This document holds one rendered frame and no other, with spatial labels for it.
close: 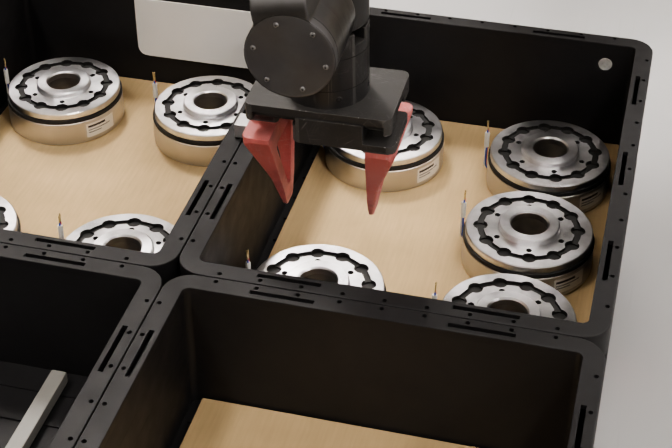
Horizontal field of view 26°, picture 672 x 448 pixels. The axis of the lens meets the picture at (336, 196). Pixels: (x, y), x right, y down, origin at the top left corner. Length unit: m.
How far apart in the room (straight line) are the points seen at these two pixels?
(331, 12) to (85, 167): 0.46
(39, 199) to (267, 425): 0.34
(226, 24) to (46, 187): 0.23
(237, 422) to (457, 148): 0.39
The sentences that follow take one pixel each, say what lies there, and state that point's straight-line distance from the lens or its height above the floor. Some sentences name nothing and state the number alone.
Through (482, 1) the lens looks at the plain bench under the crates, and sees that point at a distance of 1.82.
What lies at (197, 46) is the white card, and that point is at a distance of 1.37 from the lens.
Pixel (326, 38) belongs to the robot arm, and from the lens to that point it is 0.86.
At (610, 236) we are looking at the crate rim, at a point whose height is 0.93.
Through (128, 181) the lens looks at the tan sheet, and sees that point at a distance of 1.27.
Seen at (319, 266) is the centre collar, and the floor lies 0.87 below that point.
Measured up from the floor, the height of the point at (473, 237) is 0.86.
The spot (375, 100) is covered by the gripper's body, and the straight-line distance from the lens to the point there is 0.98.
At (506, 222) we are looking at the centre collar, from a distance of 1.16.
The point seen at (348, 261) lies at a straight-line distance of 1.13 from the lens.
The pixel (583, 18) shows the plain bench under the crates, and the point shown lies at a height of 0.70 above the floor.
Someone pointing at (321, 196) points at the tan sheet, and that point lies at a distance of 1.24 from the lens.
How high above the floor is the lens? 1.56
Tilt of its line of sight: 36 degrees down
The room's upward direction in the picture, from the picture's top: straight up
